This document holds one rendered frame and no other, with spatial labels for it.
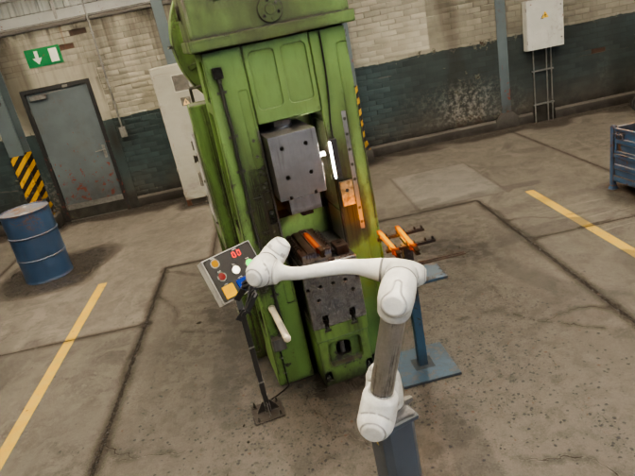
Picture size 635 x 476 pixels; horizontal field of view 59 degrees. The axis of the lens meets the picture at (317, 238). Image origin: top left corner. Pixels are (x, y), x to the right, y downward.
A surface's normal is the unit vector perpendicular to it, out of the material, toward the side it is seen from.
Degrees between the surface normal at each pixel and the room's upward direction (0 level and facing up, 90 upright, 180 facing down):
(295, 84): 90
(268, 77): 90
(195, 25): 90
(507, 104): 90
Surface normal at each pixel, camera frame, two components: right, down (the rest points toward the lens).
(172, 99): 0.08, 0.35
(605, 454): -0.18, -0.91
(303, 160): 0.29, 0.30
